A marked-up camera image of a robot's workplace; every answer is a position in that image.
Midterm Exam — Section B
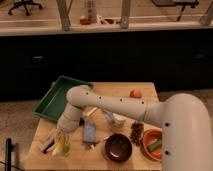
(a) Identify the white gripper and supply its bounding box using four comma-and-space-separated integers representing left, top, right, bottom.
54, 105, 83, 146

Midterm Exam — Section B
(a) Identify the yellow banana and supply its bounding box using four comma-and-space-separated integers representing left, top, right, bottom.
52, 133, 66, 156

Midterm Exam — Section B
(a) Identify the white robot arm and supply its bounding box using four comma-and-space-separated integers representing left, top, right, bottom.
57, 85, 213, 171

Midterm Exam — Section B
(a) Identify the green plastic cup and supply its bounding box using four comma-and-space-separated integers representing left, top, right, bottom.
59, 142, 70, 156

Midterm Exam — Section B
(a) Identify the orange fruit on green cup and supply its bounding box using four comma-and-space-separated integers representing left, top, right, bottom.
130, 89, 142, 98

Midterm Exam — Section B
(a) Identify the wooden black brush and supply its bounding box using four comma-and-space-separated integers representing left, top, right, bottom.
40, 130, 56, 154

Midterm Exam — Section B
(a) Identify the blue sponge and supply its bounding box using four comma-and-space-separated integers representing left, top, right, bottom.
83, 122, 96, 143

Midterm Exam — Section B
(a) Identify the metal spoon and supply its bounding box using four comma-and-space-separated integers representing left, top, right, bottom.
89, 136, 109, 149

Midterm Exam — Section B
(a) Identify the green plastic tray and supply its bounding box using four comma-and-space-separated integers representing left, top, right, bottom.
33, 76, 93, 122

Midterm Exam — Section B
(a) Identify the black stand bottom left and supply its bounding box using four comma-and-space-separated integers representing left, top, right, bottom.
5, 138, 14, 171

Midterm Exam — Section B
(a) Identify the dark purple bowl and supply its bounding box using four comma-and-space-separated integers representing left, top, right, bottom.
104, 134, 132, 163

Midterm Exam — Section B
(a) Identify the white lidded jar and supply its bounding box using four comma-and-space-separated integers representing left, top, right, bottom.
113, 114, 126, 128

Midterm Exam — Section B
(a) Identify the orange bowl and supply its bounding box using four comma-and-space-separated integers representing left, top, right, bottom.
141, 129, 162, 162

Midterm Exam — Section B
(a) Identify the green cucumber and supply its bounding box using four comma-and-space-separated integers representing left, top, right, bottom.
147, 140, 162, 152

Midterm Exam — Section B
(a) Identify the red object on shelf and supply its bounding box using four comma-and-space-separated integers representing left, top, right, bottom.
79, 18, 92, 25

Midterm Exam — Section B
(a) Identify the black office chair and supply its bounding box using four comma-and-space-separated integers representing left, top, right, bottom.
8, 0, 43, 16

